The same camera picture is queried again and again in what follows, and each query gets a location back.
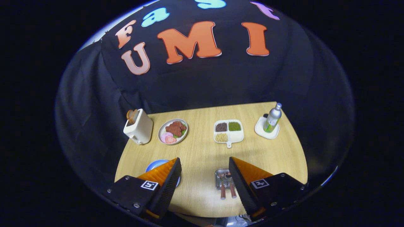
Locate toasted bread slice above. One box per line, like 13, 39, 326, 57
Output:
127, 109, 139, 125

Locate white oval food plate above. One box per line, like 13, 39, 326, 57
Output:
157, 119, 189, 145

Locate red checked handle fork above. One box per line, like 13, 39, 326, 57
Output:
227, 173, 237, 199

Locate blue round plate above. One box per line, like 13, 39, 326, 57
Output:
146, 160, 181, 188

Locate silver bottle green label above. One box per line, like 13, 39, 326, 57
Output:
263, 102, 282, 133

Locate metal wire basket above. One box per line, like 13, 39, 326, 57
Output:
215, 169, 237, 191

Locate white divided dish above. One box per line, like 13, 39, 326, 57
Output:
213, 119, 244, 148

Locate brown meat steak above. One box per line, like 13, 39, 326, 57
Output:
165, 121, 187, 137

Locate pink ham slices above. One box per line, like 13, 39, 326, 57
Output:
161, 132, 177, 144

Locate white toaster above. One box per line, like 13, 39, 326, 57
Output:
123, 108, 154, 145

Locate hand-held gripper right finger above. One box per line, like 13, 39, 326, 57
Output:
229, 156, 308, 222

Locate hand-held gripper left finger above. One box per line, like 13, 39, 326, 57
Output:
106, 157, 182, 220

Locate white square tray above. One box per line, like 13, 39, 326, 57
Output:
254, 116, 280, 140

